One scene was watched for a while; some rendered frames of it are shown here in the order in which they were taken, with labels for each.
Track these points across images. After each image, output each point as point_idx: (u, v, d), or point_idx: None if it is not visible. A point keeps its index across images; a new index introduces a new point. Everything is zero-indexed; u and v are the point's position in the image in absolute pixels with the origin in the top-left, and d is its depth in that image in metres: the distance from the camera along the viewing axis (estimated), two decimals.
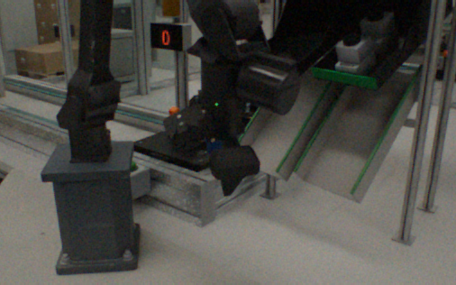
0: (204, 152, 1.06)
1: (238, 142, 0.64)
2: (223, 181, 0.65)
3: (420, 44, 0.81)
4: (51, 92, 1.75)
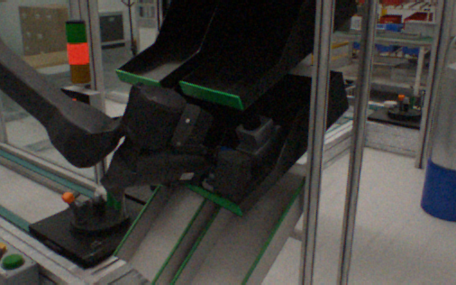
0: (97, 244, 0.98)
1: None
2: None
3: (303, 153, 0.73)
4: None
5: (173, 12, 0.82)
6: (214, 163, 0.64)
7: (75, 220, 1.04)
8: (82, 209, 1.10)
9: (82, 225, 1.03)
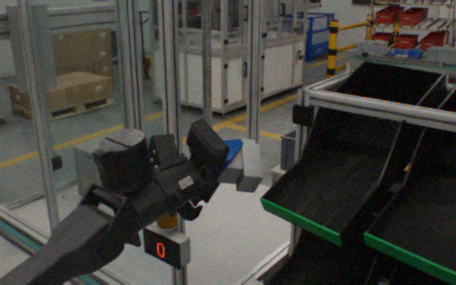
0: None
1: None
2: (207, 170, 0.73)
3: None
4: (36, 243, 1.58)
5: None
6: None
7: None
8: None
9: None
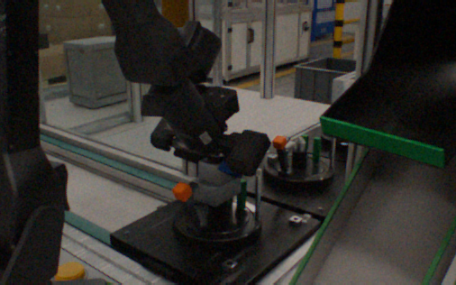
0: (234, 265, 0.62)
1: None
2: None
3: None
4: None
5: None
6: (228, 143, 0.64)
7: (186, 226, 0.68)
8: None
9: (198, 233, 0.67)
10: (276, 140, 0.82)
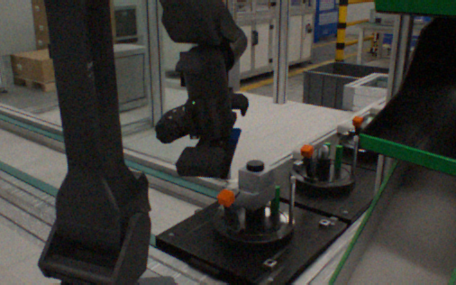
0: (274, 264, 0.68)
1: None
2: None
3: None
4: (44, 130, 1.37)
5: None
6: None
7: (227, 229, 0.75)
8: None
9: (239, 234, 0.74)
10: (304, 149, 0.89)
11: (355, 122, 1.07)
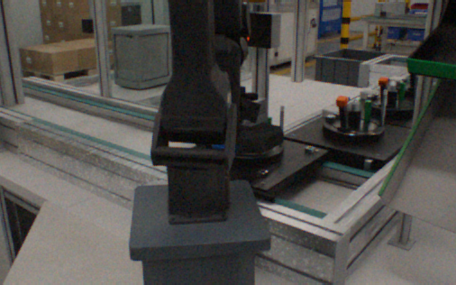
0: (266, 172, 0.83)
1: None
2: None
3: None
4: (81, 98, 1.45)
5: None
6: None
7: None
8: None
9: (237, 153, 0.88)
10: (339, 99, 0.97)
11: (381, 82, 1.15)
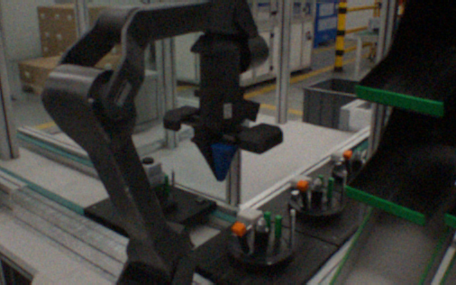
0: None
1: (216, 130, 0.66)
2: None
3: None
4: (72, 155, 1.55)
5: (405, 18, 0.71)
6: (229, 131, 0.68)
7: None
8: None
9: None
10: (235, 227, 0.87)
11: (300, 187, 1.05)
